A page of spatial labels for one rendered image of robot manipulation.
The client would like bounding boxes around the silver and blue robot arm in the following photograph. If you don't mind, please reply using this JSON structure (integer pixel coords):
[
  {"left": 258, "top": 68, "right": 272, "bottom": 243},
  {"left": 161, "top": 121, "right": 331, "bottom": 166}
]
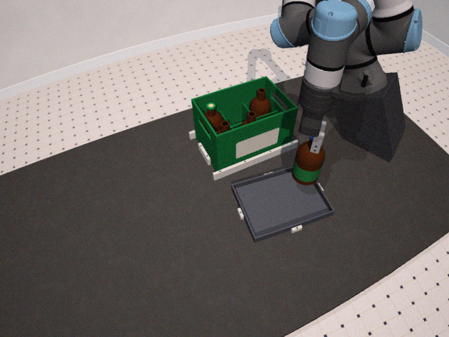
[{"left": 270, "top": 0, "right": 422, "bottom": 95}]

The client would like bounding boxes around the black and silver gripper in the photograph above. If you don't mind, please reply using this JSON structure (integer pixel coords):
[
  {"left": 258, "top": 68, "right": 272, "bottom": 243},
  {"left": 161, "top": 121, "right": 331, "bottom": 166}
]
[{"left": 299, "top": 60, "right": 368, "bottom": 154}]

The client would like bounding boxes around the green crate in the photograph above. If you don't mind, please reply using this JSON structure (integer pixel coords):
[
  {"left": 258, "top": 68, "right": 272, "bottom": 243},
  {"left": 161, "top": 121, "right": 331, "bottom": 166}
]
[{"left": 191, "top": 76, "right": 298, "bottom": 171}]

